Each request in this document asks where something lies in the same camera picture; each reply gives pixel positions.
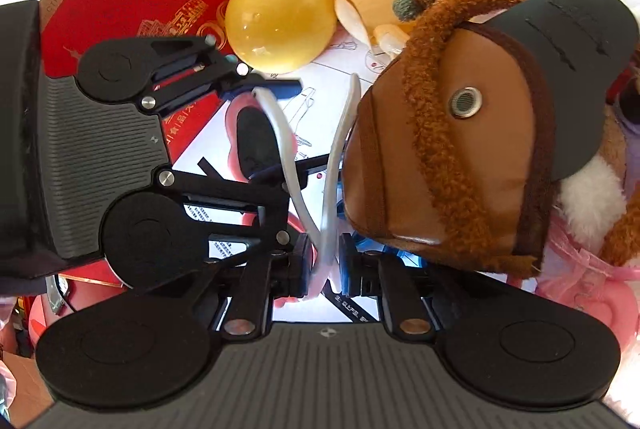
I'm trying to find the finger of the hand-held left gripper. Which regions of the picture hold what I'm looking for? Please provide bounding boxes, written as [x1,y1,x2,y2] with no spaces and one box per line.
[157,166,301,262]
[139,35,303,114]

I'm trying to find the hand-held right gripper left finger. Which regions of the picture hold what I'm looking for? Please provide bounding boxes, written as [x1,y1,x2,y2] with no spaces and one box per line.
[135,233,315,341]

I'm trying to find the pink white sunglasses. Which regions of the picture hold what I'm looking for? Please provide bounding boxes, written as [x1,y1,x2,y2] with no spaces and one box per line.
[222,72,363,305]

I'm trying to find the blue gear toy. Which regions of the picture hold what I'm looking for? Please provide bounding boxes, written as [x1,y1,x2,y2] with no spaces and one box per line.
[350,234,426,270]

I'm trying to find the yellow plastic ball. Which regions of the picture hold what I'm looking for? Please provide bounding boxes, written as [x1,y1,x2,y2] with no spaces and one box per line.
[225,0,336,75]

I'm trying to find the pink headband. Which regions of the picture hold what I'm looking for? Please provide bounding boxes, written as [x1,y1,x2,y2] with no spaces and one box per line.
[535,214,631,340]

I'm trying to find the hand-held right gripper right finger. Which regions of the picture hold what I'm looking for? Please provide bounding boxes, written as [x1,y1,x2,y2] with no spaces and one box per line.
[340,234,536,343]

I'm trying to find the white fluffy plush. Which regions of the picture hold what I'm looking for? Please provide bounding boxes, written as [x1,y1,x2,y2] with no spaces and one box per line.
[557,74,640,267]

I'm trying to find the printed instruction sheet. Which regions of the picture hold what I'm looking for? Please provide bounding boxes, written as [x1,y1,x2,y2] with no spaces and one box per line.
[170,36,426,325]

